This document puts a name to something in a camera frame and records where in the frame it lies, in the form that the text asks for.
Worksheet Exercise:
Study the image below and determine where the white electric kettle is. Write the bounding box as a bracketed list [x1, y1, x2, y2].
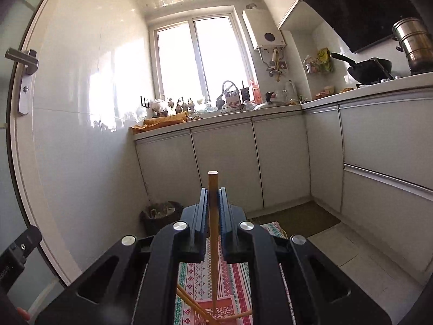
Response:
[284, 80, 299, 103]

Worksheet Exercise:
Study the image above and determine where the black range hood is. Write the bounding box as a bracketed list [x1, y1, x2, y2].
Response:
[302, 0, 421, 53]

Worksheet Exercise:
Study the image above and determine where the yellow cloth on counter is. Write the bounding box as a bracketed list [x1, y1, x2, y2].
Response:
[130, 112, 189, 134]

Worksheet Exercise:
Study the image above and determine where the black wok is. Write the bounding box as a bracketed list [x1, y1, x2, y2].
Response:
[330, 53, 393, 85]

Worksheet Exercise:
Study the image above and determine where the pink perforated utensil holder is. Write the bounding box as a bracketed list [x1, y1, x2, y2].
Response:
[191, 296, 237, 324]

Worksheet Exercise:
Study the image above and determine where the wooden chopstick one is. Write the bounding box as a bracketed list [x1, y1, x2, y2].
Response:
[208, 170, 219, 316]

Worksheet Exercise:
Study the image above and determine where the dark floor mat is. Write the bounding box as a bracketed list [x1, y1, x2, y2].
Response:
[252, 202, 340, 237]

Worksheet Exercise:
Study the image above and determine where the metal door handle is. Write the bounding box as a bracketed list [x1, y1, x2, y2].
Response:
[5, 48, 39, 116]

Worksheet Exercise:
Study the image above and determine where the stainless steel steamer pot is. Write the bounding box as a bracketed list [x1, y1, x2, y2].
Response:
[392, 18, 433, 75]

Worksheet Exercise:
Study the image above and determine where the white wall water heater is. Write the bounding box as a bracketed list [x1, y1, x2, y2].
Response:
[242, 8, 286, 51]

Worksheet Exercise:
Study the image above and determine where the patterned red green tablecloth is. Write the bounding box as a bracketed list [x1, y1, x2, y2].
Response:
[172, 221, 292, 325]

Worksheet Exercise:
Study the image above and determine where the black trash bin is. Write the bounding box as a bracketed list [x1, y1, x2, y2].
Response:
[139, 201, 183, 236]

